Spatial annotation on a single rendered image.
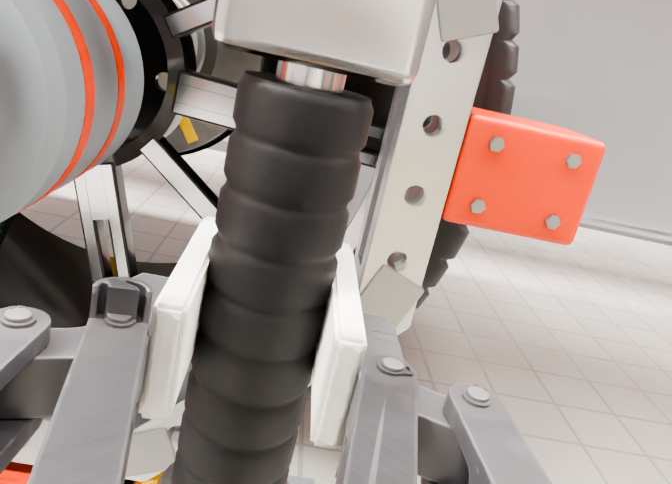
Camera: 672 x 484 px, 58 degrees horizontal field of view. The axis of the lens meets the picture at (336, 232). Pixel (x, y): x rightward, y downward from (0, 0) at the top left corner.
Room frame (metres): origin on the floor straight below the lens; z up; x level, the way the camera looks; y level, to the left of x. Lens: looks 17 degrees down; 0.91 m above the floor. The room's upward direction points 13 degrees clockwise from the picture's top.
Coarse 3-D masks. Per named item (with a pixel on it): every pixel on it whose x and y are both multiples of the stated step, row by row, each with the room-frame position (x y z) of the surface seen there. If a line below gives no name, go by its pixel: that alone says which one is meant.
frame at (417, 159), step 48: (480, 0) 0.37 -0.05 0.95; (432, 48) 0.37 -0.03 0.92; (480, 48) 0.37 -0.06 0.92; (432, 96) 0.37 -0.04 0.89; (384, 144) 0.42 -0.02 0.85; (432, 144) 0.37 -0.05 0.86; (384, 192) 0.37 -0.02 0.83; (432, 192) 0.37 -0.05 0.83; (384, 240) 0.37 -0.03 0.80; (432, 240) 0.37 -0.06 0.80; (384, 288) 0.37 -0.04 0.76; (144, 432) 0.36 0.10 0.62; (144, 480) 0.36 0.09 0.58
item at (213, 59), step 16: (128, 0) 0.83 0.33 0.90; (176, 0) 0.84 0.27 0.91; (192, 0) 0.88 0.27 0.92; (208, 32) 0.89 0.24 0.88; (208, 48) 0.89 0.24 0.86; (224, 48) 0.89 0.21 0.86; (208, 64) 0.89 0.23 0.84; (224, 64) 0.89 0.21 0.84; (240, 64) 0.89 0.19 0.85; (256, 64) 0.89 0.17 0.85; (160, 80) 0.84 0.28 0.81; (176, 128) 0.88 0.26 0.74; (208, 128) 0.89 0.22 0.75; (224, 128) 0.89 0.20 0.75; (176, 144) 0.88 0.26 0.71; (192, 144) 0.89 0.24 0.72
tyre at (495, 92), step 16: (512, 0) 0.47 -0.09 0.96; (512, 16) 0.46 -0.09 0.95; (496, 32) 0.46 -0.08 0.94; (512, 32) 0.46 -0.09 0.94; (496, 48) 0.46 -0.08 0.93; (512, 48) 0.47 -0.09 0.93; (496, 64) 0.46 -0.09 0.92; (512, 64) 0.47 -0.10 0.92; (480, 80) 0.46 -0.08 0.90; (496, 80) 0.46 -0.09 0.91; (480, 96) 0.46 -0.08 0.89; (496, 96) 0.46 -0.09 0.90; (512, 96) 0.47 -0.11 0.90; (448, 224) 0.46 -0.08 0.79; (448, 240) 0.46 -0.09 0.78; (464, 240) 0.47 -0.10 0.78; (432, 256) 0.46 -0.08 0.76; (448, 256) 0.46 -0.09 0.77; (432, 272) 0.46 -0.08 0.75; (416, 304) 0.46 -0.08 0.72
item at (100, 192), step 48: (144, 0) 0.46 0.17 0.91; (144, 48) 0.50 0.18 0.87; (192, 48) 0.50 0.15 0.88; (144, 96) 0.50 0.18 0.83; (192, 96) 0.46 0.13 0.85; (384, 96) 0.51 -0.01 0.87; (144, 144) 0.46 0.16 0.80; (96, 192) 0.45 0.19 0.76; (192, 192) 0.46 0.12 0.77; (0, 240) 0.46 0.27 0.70; (48, 240) 0.63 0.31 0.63; (96, 240) 0.45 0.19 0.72; (0, 288) 0.51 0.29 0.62; (48, 288) 0.54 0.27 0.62
